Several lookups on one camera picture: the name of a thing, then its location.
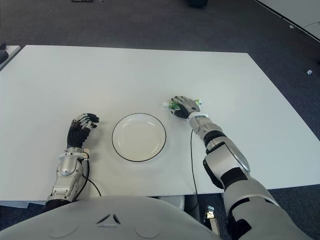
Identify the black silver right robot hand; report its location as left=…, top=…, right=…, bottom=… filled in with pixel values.
left=170, top=95, right=202, bottom=119

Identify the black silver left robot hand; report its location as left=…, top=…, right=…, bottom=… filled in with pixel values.
left=66, top=112, right=101, bottom=149

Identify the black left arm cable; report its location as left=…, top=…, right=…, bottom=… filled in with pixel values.
left=80, top=159, right=102, bottom=197

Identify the white table with grey edge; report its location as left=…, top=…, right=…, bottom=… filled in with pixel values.
left=254, top=0, right=320, bottom=43

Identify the grey robot torso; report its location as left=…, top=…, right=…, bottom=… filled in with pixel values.
left=0, top=195, right=222, bottom=240

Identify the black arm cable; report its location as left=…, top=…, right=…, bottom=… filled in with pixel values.
left=80, top=159, right=102, bottom=197
left=190, top=128, right=200, bottom=211

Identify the black object on side table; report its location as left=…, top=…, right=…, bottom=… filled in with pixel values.
left=0, top=42, right=10, bottom=64

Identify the green white toothpaste tube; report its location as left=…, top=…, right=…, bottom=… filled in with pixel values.
left=161, top=98, right=205, bottom=111

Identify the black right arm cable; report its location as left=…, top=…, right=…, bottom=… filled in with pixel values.
left=190, top=128, right=200, bottom=211

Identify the light grey side table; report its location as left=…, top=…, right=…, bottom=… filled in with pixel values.
left=0, top=44, right=23, bottom=72

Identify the white plate with black rim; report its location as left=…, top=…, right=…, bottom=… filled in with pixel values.
left=111, top=112, right=167, bottom=164

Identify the silver metal bracket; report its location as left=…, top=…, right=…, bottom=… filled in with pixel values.
left=204, top=205, right=219, bottom=234

